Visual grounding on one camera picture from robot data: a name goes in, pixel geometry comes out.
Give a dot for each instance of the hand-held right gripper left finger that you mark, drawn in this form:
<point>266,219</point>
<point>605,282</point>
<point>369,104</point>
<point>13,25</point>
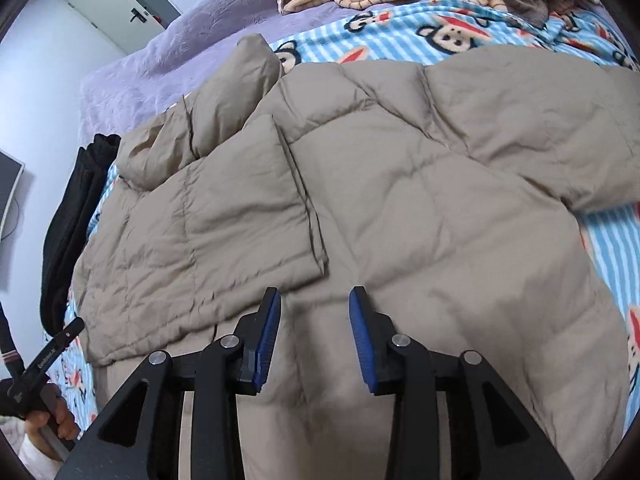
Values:
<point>269,332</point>

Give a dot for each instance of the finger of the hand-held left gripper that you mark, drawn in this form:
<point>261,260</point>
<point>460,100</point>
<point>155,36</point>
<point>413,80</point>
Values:
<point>71,331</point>

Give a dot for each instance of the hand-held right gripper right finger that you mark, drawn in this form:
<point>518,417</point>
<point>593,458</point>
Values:
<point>361,332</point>

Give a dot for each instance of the khaki puffer jacket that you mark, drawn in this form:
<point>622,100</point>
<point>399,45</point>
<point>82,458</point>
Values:
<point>400,185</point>

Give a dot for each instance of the person's left forearm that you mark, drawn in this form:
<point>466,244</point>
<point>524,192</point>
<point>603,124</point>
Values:
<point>37,462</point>

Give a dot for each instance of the person's left hand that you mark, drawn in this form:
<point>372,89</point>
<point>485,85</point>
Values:
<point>62,420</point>

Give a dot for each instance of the dark cloth with striped band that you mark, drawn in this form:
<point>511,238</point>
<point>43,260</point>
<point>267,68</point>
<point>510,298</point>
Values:
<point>6,340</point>

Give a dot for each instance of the black garment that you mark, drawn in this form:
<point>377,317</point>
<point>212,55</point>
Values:
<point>75,210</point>

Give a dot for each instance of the white framed monitor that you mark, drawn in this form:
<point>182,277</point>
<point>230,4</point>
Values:
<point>9,185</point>

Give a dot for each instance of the purple bedspread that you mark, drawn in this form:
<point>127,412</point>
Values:
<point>200,50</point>

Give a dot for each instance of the blue striped monkey print blanket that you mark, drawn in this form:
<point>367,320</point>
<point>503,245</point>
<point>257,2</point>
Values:
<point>450,30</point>

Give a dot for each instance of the white door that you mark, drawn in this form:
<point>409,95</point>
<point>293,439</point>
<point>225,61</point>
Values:
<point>117,10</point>

